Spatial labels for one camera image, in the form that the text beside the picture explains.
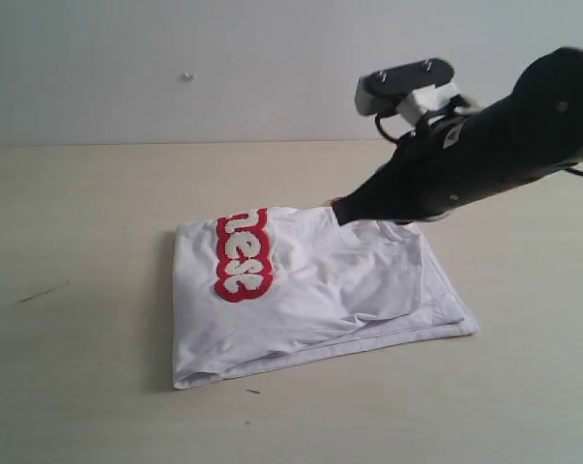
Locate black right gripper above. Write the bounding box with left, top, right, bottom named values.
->
left=332, top=113, right=518, bottom=225

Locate white t-shirt red lettering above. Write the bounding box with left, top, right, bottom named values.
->
left=172, top=207, right=479, bottom=390

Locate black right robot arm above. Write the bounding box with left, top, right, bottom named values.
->
left=333, top=47, right=583, bottom=224

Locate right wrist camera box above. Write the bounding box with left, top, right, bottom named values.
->
left=354, top=58, right=455, bottom=117

